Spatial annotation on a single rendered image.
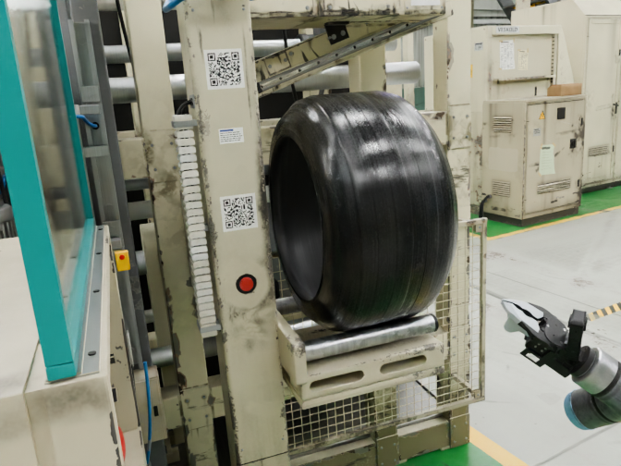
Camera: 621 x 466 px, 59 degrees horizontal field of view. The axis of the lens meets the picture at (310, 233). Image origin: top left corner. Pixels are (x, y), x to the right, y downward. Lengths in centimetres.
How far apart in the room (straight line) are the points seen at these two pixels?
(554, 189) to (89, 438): 590
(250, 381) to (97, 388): 88
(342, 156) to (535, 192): 497
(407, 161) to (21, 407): 85
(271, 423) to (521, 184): 476
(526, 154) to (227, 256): 484
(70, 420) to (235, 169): 79
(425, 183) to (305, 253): 55
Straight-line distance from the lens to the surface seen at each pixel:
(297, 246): 155
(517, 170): 584
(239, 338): 125
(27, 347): 52
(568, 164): 631
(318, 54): 163
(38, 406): 45
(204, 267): 119
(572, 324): 122
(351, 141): 110
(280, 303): 148
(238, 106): 115
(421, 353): 133
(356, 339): 126
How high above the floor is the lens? 145
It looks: 14 degrees down
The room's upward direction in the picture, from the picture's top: 4 degrees counter-clockwise
